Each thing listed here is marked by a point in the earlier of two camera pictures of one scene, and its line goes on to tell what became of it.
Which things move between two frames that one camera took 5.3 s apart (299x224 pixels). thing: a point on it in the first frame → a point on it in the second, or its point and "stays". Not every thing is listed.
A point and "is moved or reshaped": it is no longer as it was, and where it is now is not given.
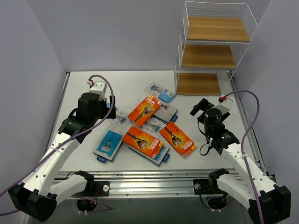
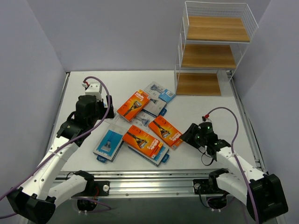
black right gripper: (200, 107) → (190, 135)
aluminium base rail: (152, 183) stays
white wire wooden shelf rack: (214, 34) stays
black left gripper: (111, 107) stays
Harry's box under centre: (163, 156) stays
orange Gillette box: (144, 110) → (131, 108)
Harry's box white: (166, 114) → (153, 107)
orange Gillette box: (175, 136) is moved or reshaped
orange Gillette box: (142, 141) stays
